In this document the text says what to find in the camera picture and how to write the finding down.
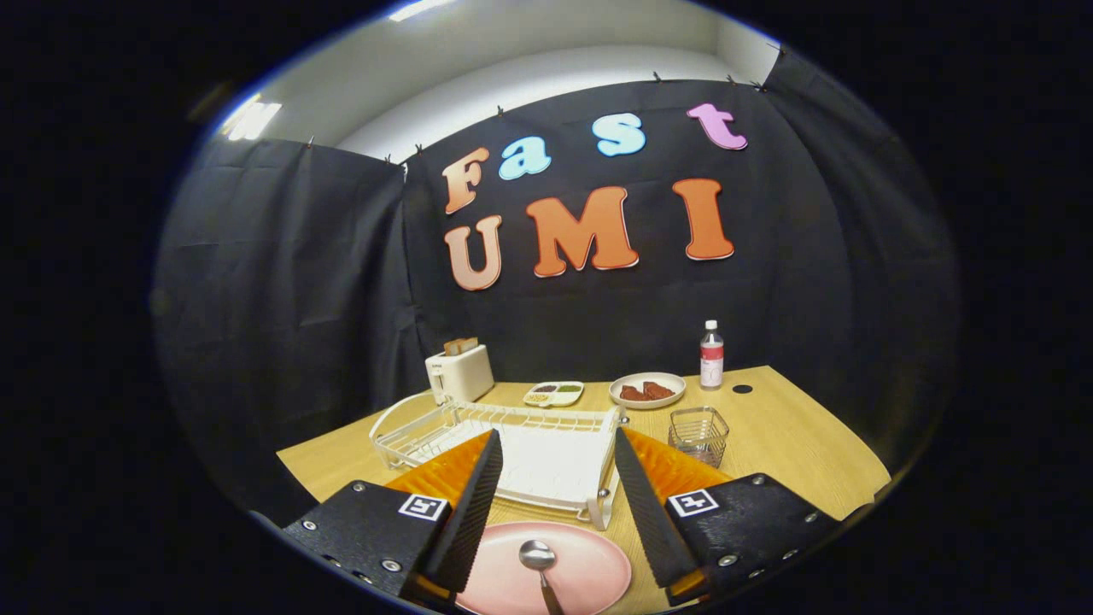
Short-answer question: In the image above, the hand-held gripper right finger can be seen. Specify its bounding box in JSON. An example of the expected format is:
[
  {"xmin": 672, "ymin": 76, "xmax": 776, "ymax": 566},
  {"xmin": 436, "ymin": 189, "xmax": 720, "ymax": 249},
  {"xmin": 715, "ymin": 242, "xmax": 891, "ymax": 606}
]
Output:
[{"xmin": 615, "ymin": 427, "xmax": 842, "ymax": 606}]

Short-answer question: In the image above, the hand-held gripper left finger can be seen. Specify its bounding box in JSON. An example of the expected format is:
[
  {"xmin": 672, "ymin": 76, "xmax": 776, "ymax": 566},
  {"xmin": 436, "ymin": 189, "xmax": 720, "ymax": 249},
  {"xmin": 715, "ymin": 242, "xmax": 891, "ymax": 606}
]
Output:
[{"xmin": 282, "ymin": 429, "xmax": 505, "ymax": 603}]

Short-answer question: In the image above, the wooden handled metal spoon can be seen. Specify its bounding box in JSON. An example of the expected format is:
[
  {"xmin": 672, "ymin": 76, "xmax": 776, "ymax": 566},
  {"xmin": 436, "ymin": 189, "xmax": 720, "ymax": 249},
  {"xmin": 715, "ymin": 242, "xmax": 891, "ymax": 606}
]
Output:
[{"xmin": 519, "ymin": 540, "xmax": 564, "ymax": 615}]

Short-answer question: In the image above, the pink plate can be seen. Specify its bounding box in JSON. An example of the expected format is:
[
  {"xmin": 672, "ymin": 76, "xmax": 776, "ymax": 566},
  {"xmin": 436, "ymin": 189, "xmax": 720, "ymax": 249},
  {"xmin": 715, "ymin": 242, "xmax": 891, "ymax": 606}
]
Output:
[{"xmin": 457, "ymin": 521, "xmax": 633, "ymax": 615}]

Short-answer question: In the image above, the metal wire basket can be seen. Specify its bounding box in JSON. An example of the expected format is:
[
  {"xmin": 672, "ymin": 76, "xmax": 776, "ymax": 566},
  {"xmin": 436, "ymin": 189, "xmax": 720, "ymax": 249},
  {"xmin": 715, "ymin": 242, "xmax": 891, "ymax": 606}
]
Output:
[{"xmin": 668, "ymin": 407, "xmax": 730, "ymax": 469}]

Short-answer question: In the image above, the white wire dish rack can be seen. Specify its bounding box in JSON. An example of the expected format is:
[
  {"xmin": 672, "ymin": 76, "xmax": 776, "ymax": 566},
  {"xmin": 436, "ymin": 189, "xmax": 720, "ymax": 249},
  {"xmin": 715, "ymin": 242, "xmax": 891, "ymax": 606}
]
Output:
[{"xmin": 369, "ymin": 391, "xmax": 627, "ymax": 532}]

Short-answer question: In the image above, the white plate with meat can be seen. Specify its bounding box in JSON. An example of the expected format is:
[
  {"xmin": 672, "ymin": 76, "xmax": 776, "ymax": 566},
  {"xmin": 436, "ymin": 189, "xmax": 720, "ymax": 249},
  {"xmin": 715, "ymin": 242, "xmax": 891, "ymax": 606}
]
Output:
[{"xmin": 609, "ymin": 372, "xmax": 687, "ymax": 410}]

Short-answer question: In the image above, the white toaster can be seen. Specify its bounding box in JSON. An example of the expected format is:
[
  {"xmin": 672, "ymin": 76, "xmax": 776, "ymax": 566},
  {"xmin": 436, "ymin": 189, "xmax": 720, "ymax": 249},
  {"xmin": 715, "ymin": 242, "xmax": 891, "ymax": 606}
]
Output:
[{"xmin": 424, "ymin": 344, "xmax": 495, "ymax": 406}]

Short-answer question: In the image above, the white divided snack tray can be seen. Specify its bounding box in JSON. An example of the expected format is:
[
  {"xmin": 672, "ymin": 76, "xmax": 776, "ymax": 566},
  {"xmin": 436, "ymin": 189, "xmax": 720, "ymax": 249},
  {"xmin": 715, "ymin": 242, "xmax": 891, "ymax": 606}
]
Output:
[{"xmin": 523, "ymin": 381, "xmax": 585, "ymax": 408}]

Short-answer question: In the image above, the plastic water bottle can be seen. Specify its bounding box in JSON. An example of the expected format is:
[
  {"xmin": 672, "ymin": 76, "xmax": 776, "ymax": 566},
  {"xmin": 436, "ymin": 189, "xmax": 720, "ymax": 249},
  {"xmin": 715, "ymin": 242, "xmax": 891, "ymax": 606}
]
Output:
[{"xmin": 700, "ymin": 320, "xmax": 725, "ymax": 391}]

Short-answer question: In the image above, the black backdrop cloth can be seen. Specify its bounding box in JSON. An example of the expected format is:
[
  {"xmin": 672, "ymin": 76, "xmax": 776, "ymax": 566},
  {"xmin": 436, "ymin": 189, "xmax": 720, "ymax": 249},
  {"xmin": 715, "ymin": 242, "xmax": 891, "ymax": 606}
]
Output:
[{"xmin": 152, "ymin": 43, "xmax": 961, "ymax": 505}]

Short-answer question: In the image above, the ceiling light panel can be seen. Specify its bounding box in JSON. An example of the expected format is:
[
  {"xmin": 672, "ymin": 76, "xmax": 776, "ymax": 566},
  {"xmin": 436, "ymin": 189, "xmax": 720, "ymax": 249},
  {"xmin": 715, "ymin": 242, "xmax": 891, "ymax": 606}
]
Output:
[{"xmin": 222, "ymin": 97, "xmax": 283, "ymax": 143}]

